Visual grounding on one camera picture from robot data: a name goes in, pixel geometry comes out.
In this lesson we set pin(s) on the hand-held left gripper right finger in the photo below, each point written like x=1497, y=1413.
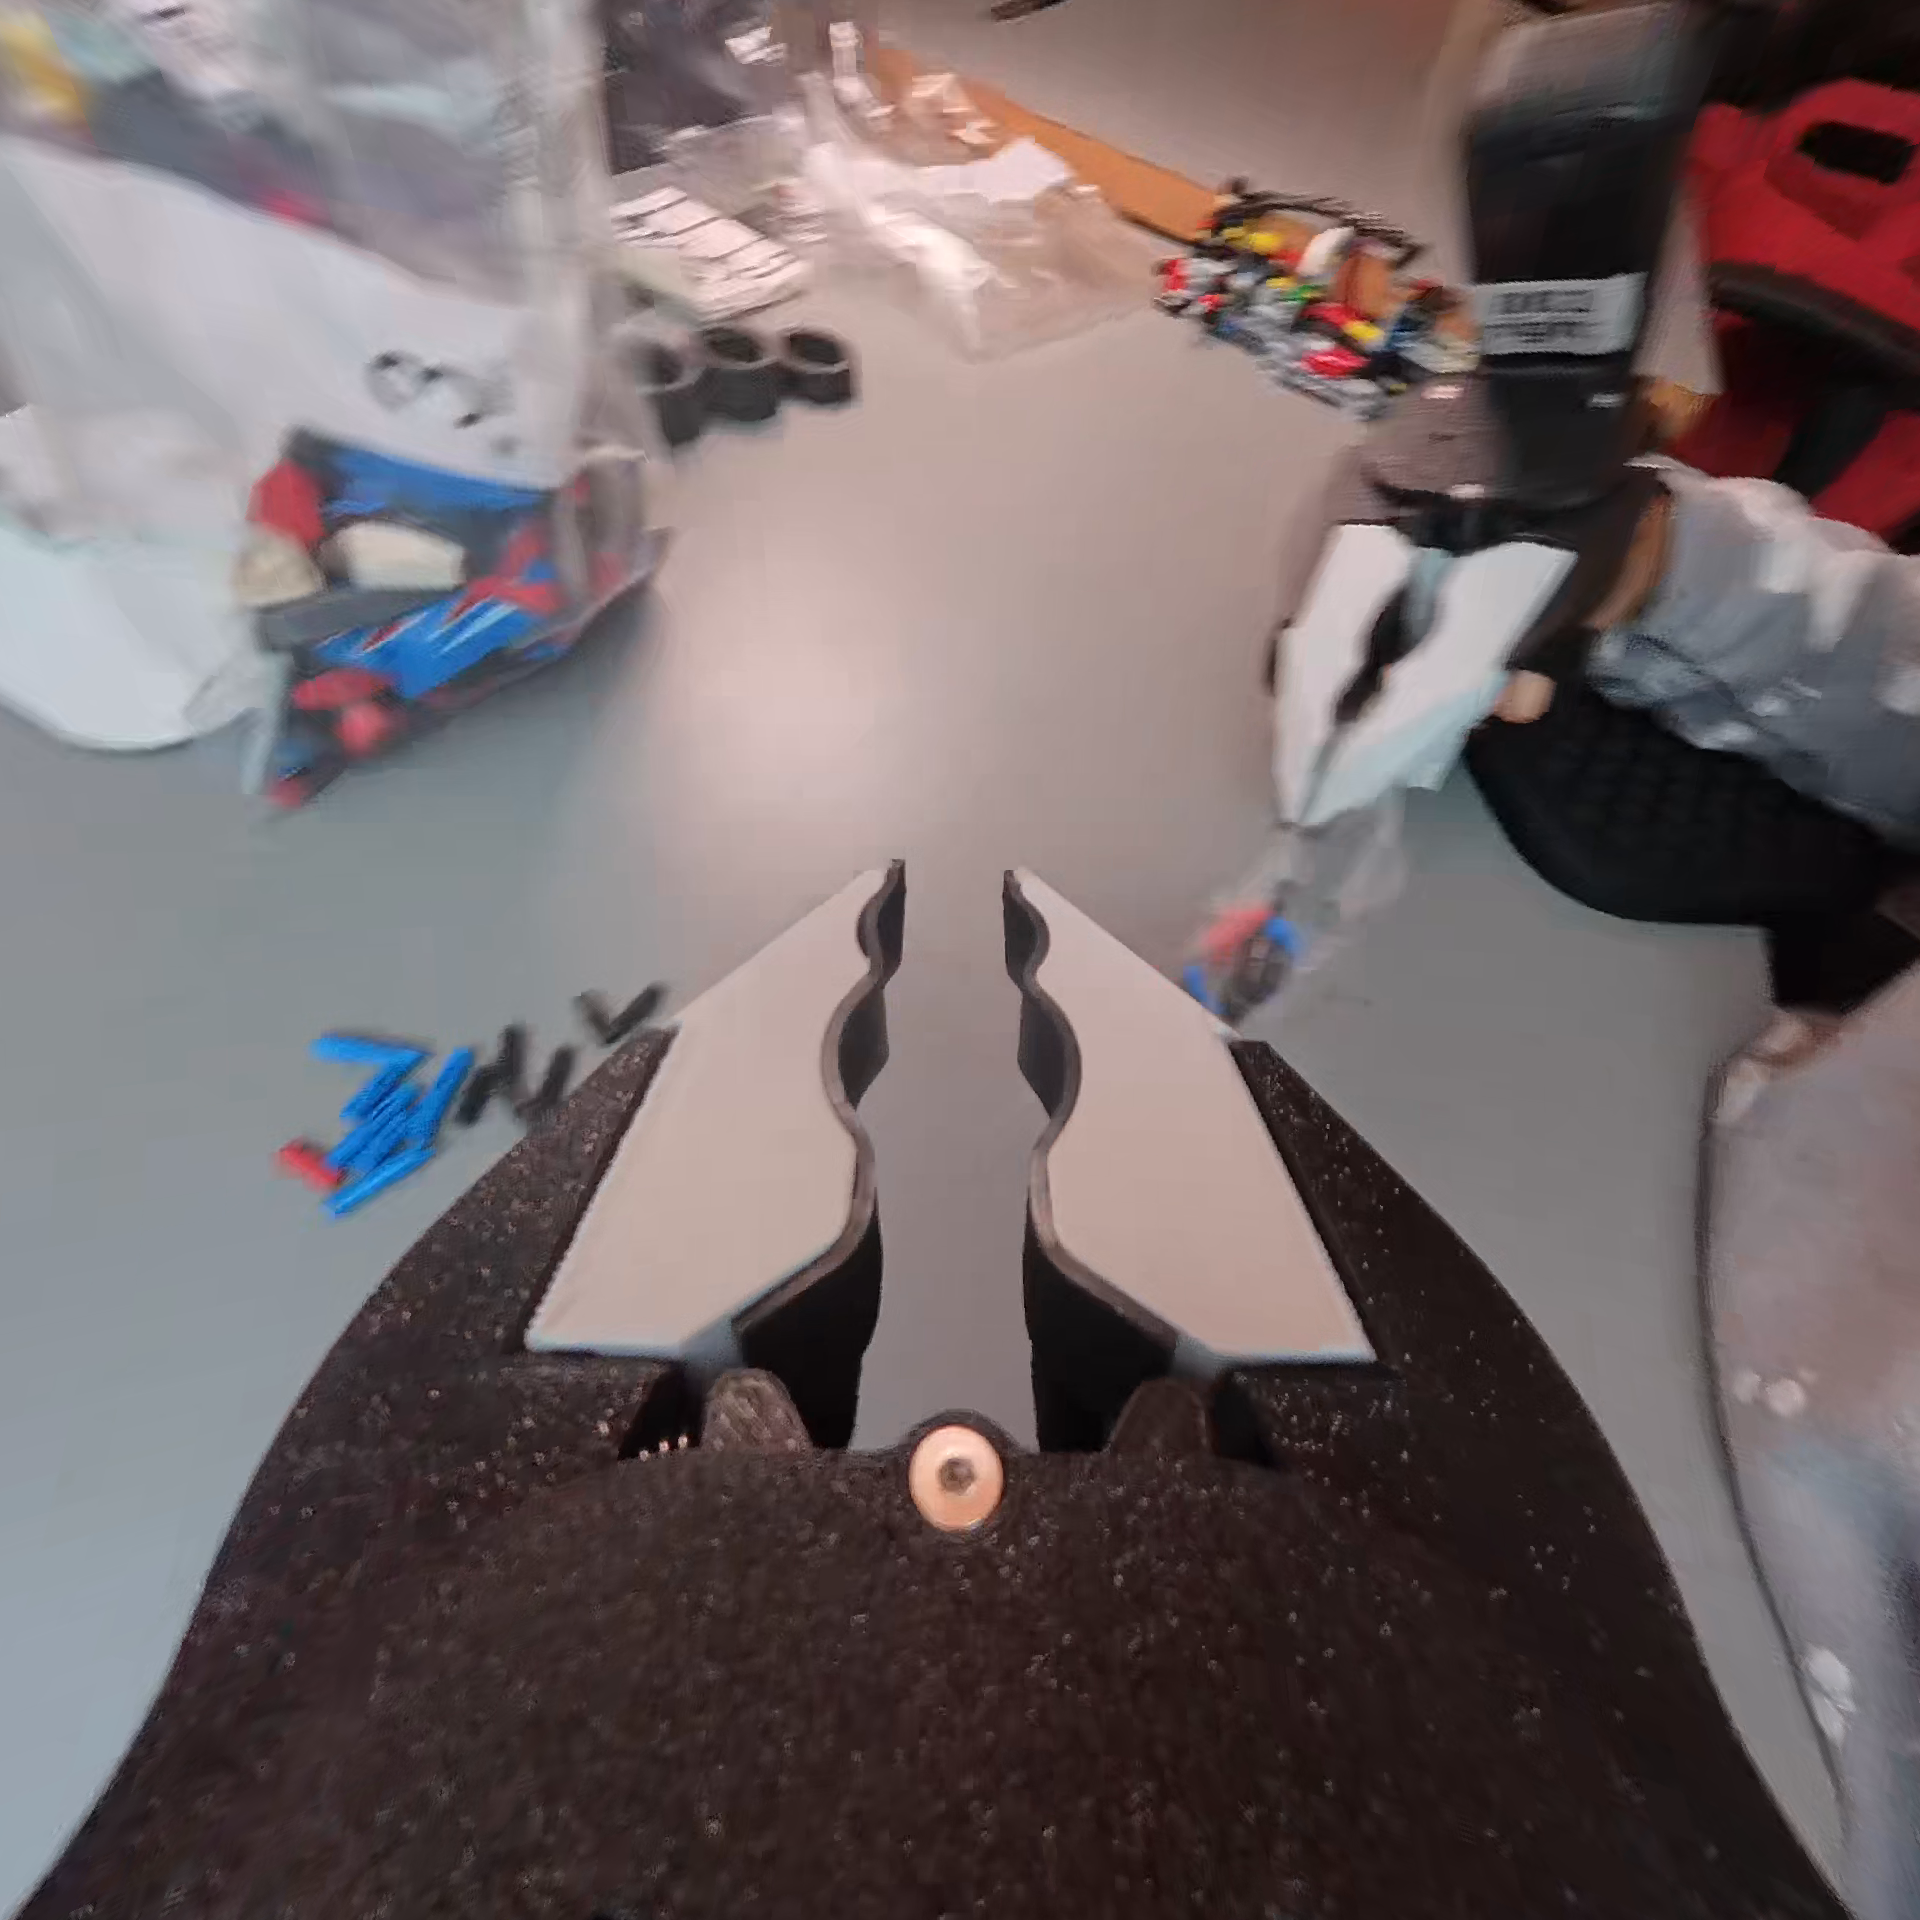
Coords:
x=1184, y=1185

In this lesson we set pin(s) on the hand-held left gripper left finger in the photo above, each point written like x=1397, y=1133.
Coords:
x=705, y=1185

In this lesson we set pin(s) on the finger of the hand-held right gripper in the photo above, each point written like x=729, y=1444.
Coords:
x=1319, y=629
x=1463, y=646

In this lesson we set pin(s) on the small clear plastic bag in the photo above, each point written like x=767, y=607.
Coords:
x=1277, y=931

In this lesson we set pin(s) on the pile of small toy pins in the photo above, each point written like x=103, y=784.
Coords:
x=390, y=1119

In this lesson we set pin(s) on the person's right forearm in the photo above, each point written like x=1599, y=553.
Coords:
x=1769, y=646

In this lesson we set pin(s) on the grey desk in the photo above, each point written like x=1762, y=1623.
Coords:
x=932, y=629

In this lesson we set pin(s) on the person's right hand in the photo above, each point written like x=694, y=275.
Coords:
x=1526, y=699

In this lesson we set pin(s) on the black chair armrest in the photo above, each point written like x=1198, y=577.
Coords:
x=1652, y=811

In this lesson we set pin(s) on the colourful toy brick assembly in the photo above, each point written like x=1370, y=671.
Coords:
x=1319, y=316

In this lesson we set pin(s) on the black office chair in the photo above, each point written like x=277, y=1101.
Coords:
x=1816, y=307

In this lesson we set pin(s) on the brown cardboard strip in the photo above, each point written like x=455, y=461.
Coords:
x=1050, y=142

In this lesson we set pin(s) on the crumpled clear plastic wrap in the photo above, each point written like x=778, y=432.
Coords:
x=932, y=224

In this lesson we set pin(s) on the large bag of toy bricks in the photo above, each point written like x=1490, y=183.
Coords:
x=434, y=615

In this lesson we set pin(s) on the person's grey sweatshirt torso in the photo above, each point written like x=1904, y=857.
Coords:
x=1816, y=1349

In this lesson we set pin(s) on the white instruction booklet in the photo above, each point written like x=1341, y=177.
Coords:
x=705, y=248

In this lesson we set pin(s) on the white plastic bag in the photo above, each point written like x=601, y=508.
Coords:
x=225, y=300

